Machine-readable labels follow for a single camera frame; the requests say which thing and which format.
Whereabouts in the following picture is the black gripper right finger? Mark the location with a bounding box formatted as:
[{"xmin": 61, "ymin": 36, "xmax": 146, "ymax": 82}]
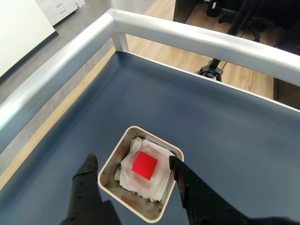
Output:
[{"xmin": 168, "ymin": 156, "xmax": 249, "ymax": 225}]

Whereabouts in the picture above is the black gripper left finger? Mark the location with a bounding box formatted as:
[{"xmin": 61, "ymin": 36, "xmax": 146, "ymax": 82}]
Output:
[{"xmin": 60, "ymin": 153, "xmax": 103, "ymax": 225}]

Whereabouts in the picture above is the red cube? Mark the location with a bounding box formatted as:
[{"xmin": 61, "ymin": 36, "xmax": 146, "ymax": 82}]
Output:
[{"xmin": 131, "ymin": 151, "xmax": 158, "ymax": 181}]

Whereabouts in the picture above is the beige square box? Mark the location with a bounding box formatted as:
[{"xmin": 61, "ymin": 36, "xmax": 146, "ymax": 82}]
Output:
[{"xmin": 97, "ymin": 126, "xmax": 185, "ymax": 223}]

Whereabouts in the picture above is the white crumpled tissue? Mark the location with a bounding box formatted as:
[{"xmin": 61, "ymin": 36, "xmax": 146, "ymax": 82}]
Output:
[{"xmin": 114, "ymin": 137, "xmax": 173, "ymax": 203}]

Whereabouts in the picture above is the black tripod stand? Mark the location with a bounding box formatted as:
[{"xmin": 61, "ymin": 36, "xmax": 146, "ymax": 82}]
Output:
[{"xmin": 195, "ymin": 0, "xmax": 257, "ymax": 82}]

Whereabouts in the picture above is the dark brown cabinet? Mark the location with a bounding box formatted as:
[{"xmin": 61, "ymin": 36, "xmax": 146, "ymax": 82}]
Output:
[{"xmin": 273, "ymin": 77, "xmax": 300, "ymax": 105}]

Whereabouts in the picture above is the white board panel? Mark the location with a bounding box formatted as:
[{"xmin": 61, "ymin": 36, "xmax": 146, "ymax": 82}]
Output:
[{"xmin": 0, "ymin": 0, "xmax": 59, "ymax": 82}]

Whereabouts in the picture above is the silver cart railing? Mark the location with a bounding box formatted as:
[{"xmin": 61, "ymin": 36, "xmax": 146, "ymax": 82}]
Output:
[{"xmin": 0, "ymin": 8, "xmax": 300, "ymax": 150}]

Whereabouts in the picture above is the white drawer cabinet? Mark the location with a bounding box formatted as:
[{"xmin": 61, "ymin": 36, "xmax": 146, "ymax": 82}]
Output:
[{"xmin": 35, "ymin": 0, "xmax": 86, "ymax": 26}]

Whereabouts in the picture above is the black office chair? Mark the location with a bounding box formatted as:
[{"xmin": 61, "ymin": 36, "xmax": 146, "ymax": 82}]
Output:
[{"xmin": 218, "ymin": 9, "xmax": 269, "ymax": 43}]

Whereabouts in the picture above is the black upholstered chair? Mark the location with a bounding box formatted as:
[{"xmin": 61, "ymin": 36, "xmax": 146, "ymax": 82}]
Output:
[{"xmin": 271, "ymin": 14, "xmax": 300, "ymax": 57}]

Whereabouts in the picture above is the black desk side panel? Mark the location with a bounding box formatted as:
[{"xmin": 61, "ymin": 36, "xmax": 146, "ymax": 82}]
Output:
[{"xmin": 173, "ymin": 0, "xmax": 206, "ymax": 24}]

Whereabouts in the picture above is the black round bin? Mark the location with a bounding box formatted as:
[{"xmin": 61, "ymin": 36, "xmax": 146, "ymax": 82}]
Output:
[{"xmin": 206, "ymin": 0, "xmax": 222, "ymax": 17}]

